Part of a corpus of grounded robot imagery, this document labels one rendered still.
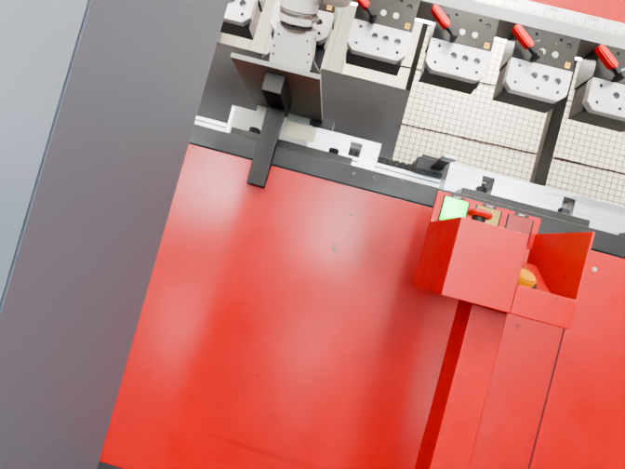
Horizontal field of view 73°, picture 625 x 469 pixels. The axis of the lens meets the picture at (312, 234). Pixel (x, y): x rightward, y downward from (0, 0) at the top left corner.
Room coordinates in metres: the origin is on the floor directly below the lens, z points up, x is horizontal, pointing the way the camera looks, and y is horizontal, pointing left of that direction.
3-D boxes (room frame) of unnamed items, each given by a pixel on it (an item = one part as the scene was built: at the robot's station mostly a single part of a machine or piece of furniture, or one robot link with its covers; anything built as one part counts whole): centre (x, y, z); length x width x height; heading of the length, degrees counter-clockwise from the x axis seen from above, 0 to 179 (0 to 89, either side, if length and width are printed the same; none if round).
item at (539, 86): (1.05, -0.43, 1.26); 0.15 x 0.09 x 0.17; 87
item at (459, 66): (1.06, -0.23, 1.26); 0.15 x 0.09 x 0.17; 87
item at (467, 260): (0.70, -0.30, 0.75); 0.20 x 0.16 x 0.18; 91
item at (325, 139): (1.08, 0.09, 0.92); 0.39 x 0.06 x 0.10; 87
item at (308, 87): (0.93, 0.15, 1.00); 0.26 x 0.18 x 0.01; 177
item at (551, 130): (1.78, -0.87, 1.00); 0.05 x 0.05 x 2.00; 87
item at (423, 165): (1.23, -0.30, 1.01); 0.26 x 0.12 x 0.05; 177
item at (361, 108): (1.60, 0.35, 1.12); 1.13 x 0.02 x 0.44; 87
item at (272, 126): (0.89, 0.15, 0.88); 0.14 x 0.04 x 0.22; 177
